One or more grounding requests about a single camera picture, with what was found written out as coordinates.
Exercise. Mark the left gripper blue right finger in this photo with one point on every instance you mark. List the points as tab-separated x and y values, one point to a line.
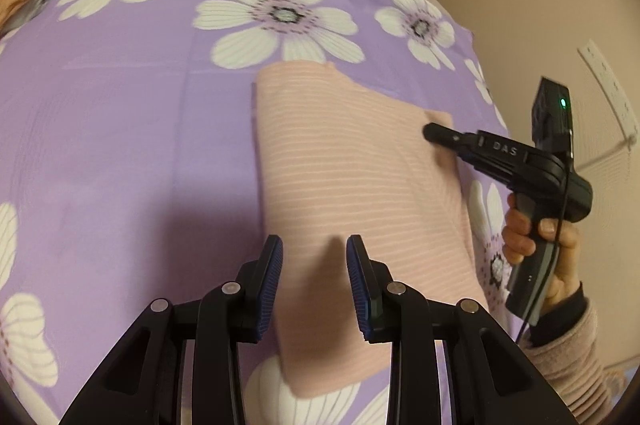
362	283

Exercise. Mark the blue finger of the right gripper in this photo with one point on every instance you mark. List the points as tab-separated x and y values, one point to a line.
447	137

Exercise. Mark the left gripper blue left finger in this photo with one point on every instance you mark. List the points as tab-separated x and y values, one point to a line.
266	281

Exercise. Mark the pink striped garment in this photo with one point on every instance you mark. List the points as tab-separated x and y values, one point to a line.
339	159

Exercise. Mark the right forearm pink sleeve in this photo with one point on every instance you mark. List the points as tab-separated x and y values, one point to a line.
563	348

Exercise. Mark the right hand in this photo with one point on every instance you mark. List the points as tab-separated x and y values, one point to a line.
517	245

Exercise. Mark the white power strip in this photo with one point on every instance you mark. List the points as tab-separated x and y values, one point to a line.
612	90

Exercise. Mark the purple floral bed sheet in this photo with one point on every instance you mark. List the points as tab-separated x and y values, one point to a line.
128	164

